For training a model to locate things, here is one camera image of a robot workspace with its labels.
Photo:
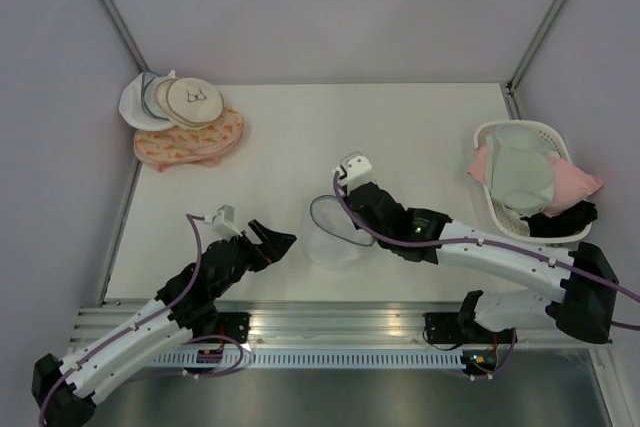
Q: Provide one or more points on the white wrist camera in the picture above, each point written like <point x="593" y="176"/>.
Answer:
<point x="222" y="222"/>
<point x="354" y="170"/>

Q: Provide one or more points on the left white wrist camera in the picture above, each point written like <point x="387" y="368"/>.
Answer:
<point x="222" y="222"/>

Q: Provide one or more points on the pale green bra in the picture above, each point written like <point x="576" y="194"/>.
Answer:
<point x="518" y="173"/>

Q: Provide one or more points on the black garment in basket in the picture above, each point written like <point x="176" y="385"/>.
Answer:
<point x="567" y="223"/>

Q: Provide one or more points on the white plastic laundry basket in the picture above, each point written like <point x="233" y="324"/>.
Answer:
<point x="508" y="223"/>

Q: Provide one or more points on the white mesh laundry bag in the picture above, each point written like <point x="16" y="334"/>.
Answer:
<point x="328" y="236"/>

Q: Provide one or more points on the pink bra in basket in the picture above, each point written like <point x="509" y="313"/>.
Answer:
<point x="572" y="185"/>

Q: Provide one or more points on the aluminium mounting rail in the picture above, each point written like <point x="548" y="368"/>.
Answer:
<point x="315" y="325"/>

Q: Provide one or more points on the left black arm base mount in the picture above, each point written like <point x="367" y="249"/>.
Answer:
<point x="235" y="325"/>

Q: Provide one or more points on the beige bag with bra drawing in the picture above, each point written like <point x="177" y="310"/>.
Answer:
<point x="189" y="103"/>

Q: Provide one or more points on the white blue-trimmed mesh bag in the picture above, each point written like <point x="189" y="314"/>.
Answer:
<point x="138" y="106"/>

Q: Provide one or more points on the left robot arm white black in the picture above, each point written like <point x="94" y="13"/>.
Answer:
<point x="68" y="390"/>

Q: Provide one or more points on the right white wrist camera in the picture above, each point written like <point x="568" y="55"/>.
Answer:
<point x="354" y="170"/>

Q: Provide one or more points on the white slotted cable duct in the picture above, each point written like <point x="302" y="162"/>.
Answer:
<point x="313" y="359"/>

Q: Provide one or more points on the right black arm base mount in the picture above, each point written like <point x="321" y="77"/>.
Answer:
<point x="447" y="329"/>

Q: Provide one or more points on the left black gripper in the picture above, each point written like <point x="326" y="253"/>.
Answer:
<point x="274" y="245"/>

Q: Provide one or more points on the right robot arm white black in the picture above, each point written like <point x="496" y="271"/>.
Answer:
<point x="570" y="289"/>

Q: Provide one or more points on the pink patterned laundry bag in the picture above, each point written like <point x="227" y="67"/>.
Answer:
<point x="177" y="146"/>

